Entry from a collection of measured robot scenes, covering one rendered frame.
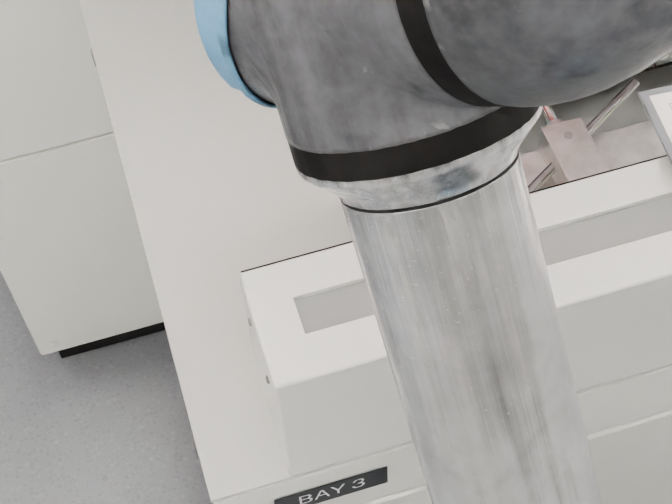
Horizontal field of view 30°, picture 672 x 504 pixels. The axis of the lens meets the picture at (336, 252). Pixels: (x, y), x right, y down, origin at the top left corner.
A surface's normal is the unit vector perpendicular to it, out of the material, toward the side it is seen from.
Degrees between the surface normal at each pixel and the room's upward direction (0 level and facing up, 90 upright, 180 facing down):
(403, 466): 90
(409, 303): 69
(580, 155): 0
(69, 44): 90
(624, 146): 0
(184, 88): 0
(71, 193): 90
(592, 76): 99
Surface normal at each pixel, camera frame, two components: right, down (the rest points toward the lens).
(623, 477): 0.29, 0.79
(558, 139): -0.04, -0.56
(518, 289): 0.59, 0.16
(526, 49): -0.22, 0.73
